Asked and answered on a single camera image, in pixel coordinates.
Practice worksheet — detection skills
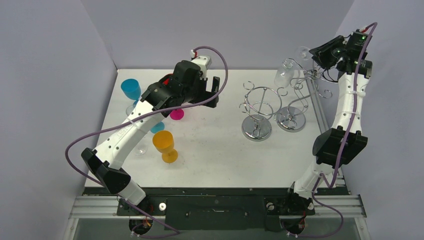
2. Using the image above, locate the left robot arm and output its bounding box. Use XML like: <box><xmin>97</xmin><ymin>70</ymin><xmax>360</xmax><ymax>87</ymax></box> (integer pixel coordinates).
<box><xmin>81</xmin><ymin>56</ymin><xmax>220</xmax><ymax>215</ymax></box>

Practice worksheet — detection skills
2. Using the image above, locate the clear wine glass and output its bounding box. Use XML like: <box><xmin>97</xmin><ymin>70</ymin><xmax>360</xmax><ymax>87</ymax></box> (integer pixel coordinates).
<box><xmin>125</xmin><ymin>104</ymin><xmax>135</xmax><ymax>116</ymax></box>

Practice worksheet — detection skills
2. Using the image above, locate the pink wine glass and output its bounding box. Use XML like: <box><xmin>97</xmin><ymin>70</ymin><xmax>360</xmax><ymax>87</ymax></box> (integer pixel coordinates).
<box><xmin>170</xmin><ymin>109</ymin><xmax>185</xmax><ymax>121</ymax></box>

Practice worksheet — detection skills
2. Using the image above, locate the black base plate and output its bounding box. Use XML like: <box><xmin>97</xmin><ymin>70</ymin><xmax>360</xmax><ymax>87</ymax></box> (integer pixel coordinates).
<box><xmin>115</xmin><ymin>187</ymin><xmax>316</xmax><ymax>232</ymax></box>

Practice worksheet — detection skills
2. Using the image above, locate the orange wine glass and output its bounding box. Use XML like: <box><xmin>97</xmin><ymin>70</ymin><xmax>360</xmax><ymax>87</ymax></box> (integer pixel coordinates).
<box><xmin>152</xmin><ymin>130</ymin><xmax>179</xmax><ymax>164</ymax></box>

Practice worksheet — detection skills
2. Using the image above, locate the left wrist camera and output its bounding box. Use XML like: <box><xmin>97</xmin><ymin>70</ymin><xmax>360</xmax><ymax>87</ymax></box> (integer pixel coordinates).
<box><xmin>190</xmin><ymin>49</ymin><xmax>212</xmax><ymax>79</ymax></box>

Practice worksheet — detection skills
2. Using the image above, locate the blue wine glass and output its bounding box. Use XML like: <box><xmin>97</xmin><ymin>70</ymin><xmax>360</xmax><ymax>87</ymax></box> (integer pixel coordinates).
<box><xmin>120</xmin><ymin>78</ymin><xmax>142</xmax><ymax>107</ymax></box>
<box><xmin>150</xmin><ymin>121</ymin><xmax>165</xmax><ymax>134</ymax></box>

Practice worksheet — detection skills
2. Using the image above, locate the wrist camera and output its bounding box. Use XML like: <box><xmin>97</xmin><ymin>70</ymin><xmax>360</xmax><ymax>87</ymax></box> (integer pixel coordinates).
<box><xmin>356</xmin><ymin>26</ymin><xmax>370</xmax><ymax>33</ymax></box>
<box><xmin>190</xmin><ymin>49</ymin><xmax>212</xmax><ymax>79</ymax></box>

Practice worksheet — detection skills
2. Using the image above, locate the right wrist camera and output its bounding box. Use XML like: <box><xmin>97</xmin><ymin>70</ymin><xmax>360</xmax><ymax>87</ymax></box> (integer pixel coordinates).
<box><xmin>356</xmin><ymin>26</ymin><xmax>370</xmax><ymax>33</ymax></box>

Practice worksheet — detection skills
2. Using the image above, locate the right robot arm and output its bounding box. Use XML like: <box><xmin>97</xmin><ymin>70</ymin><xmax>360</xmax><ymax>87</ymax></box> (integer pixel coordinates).
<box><xmin>282</xmin><ymin>29</ymin><xmax>373</xmax><ymax>215</ymax></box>

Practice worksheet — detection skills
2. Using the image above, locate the chrome wine glass rack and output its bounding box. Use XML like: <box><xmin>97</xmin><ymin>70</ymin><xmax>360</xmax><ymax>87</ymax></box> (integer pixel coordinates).
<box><xmin>238</xmin><ymin>80</ymin><xmax>288</xmax><ymax>142</ymax></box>

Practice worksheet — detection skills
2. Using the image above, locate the tall chrome glass rack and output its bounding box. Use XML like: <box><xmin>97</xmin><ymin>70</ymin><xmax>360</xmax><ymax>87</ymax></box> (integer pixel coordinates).
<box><xmin>274</xmin><ymin>58</ymin><xmax>333</xmax><ymax>133</ymax></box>

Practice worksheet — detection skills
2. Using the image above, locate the red wine glass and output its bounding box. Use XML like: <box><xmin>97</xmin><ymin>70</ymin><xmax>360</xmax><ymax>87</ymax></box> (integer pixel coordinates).
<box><xmin>163</xmin><ymin>77</ymin><xmax>170</xmax><ymax>85</ymax></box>

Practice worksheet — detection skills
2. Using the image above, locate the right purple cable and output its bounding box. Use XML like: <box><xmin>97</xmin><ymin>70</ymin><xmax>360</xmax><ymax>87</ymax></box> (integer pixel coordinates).
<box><xmin>291</xmin><ymin>21</ymin><xmax>379</xmax><ymax>239</ymax></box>

